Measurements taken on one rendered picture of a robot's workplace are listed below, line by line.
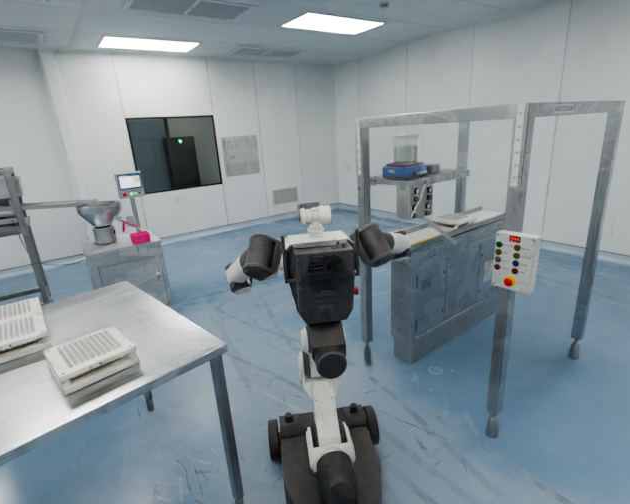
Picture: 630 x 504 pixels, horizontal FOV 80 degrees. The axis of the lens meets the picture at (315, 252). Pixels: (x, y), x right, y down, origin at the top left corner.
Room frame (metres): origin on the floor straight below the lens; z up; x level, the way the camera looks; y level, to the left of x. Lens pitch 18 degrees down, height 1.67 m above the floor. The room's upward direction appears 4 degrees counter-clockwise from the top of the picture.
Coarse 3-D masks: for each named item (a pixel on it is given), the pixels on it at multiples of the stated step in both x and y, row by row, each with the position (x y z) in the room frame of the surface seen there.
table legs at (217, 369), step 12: (216, 360) 1.29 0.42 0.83; (216, 372) 1.29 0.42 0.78; (216, 384) 1.29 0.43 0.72; (144, 396) 2.04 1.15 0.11; (216, 396) 1.30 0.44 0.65; (228, 408) 1.30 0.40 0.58; (228, 420) 1.30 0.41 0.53; (228, 432) 1.29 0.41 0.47; (228, 444) 1.29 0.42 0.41; (228, 456) 1.29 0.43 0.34; (228, 468) 1.31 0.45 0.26; (240, 480) 1.31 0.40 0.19; (240, 492) 1.30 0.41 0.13
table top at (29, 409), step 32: (128, 288) 1.97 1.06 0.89; (64, 320) 1.61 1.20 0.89; (96, 320) 1.59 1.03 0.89; (128, 320) 1.57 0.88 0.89; (160, 320) 1.55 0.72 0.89; (160, 352) 1.28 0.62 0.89; (192, 352) 1.26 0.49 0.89; (224, 352) 1.30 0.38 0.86; (0, 384) 1.14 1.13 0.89; (32, 384) 1.12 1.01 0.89; (96, 384) 1.10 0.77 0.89; (128, 384) 1.09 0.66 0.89; (160, 384) 1.12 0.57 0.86; (0, 416) 0.97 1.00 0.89; (32, 416) 0.96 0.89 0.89; (64, 416) 0.95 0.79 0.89; (96, 416) 0.98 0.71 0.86; (0, 448) 0.84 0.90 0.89; (32, 448) 0.86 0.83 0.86
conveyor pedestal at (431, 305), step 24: (480, 240) 2.80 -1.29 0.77; (432, 264) 2.46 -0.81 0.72; (456, 264) 2.63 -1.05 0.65; (480, 264) 2.83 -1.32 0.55; (408, 288) 2.36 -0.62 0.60; (432, 288) 2.47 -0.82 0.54; (456, 288) 2.65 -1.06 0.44; (480, 288) 2.85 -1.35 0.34; (408, 312) 2.35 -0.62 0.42; (432, 312) 2.48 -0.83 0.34; (456, 312) 2.66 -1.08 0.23; (480, 312) 2.88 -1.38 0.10; (408, 336) 2.35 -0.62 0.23; (432, 336) 2.49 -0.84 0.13; (456, 336) 2.68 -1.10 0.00; (408, 360) 2.37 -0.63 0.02
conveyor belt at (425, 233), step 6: (474, 216) 3.02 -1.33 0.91; (480, 216) 3.00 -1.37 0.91; (486, 216) 2.99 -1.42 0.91; (492, 216) 2.98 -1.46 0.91; (426, 228) 2.74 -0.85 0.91; (432, 228) 2.73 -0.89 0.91; (408, 234) 2.61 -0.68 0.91; (414, 234) 2.60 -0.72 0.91; (420, 234) 2.59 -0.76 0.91; (426, 234) 2.58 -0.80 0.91; (432, 234) 2.57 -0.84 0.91; (438, 234) 2.56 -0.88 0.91; (456, 234) 2.56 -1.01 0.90; (414, 240) 2.46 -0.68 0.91; (420, 240) 2.45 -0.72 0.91; (438, 240) 2.44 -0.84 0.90
